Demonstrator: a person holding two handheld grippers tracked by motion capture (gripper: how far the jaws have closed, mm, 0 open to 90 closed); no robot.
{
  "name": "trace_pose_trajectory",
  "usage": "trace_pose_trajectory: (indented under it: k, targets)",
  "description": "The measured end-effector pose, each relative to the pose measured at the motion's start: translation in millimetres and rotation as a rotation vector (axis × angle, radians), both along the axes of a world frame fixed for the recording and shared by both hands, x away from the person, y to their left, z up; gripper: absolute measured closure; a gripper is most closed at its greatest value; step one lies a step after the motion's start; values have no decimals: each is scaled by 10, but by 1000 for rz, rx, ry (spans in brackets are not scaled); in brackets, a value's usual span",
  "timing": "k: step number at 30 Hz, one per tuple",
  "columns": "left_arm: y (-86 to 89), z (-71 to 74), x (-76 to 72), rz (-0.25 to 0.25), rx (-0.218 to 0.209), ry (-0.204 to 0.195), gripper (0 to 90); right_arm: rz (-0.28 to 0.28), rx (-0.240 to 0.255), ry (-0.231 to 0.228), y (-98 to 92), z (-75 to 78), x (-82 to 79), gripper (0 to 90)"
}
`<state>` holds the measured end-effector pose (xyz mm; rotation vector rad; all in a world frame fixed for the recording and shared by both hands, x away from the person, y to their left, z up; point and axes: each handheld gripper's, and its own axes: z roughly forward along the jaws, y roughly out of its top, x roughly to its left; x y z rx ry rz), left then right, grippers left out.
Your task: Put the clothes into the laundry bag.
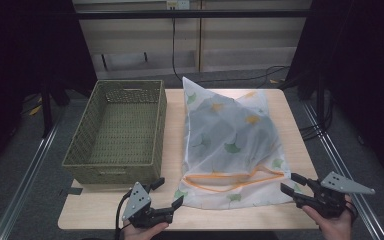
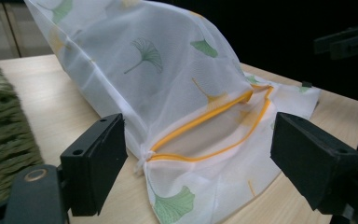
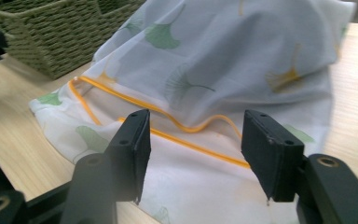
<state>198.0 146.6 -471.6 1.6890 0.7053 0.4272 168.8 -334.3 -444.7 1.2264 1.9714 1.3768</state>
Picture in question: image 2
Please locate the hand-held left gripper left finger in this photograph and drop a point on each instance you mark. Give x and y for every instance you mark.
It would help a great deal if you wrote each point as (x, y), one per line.
(96, 161)

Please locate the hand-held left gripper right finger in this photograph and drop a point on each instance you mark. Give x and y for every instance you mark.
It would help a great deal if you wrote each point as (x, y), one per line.
(313, 158)

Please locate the green woven basket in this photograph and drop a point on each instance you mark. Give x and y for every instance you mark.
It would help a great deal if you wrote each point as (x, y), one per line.
(3, 137)

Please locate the white leaf-print mesh laundry bag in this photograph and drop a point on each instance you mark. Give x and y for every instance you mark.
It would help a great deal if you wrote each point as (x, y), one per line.
(174, 81)

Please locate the black tape piece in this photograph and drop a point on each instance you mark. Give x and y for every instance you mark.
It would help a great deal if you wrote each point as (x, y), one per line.
(306, 84)

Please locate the beige wooden panel cabinet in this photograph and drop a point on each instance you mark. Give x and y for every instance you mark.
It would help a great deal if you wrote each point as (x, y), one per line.
(15, 28)

